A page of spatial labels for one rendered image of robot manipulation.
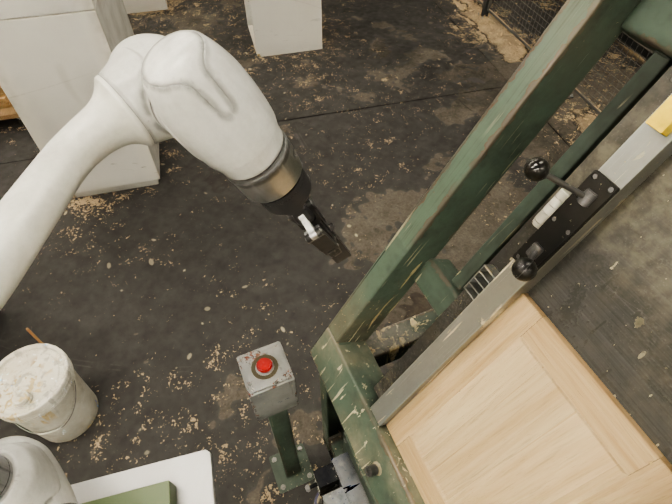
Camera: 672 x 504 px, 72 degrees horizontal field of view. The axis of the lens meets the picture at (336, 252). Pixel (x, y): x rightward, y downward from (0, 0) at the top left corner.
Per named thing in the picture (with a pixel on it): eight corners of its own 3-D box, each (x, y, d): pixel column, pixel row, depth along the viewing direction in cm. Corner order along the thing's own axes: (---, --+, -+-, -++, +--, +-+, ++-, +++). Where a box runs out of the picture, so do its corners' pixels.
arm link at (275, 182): (272, 110, 59) (294, 140, 64) (214, 149, 60) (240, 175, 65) (294, 153, 54) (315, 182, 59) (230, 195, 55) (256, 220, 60)
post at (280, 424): (282, 463, 190) (259, 389, 132) (296, 457, 191) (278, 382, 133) (287, 478, 186) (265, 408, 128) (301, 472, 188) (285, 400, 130)
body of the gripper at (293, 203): (308, 183, 59) (337, 220, 66) (289, 143, 64) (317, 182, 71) (260, 214, 60) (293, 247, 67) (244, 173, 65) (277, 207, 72)
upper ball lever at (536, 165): (579, 203, 77) (515, 168, 74) (596, 186, 75) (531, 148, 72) (588, 215, 74) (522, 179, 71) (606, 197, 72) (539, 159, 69)
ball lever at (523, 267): (520, 249, 83) (503, 273, 72) (535, 234, 81) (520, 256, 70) (537, 263, 82) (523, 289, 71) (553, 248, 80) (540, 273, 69)
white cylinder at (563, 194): (567, 188, 82) (536, 221, 86) (559, 186, 80) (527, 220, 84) (579, 199, 80) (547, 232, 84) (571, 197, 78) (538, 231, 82)
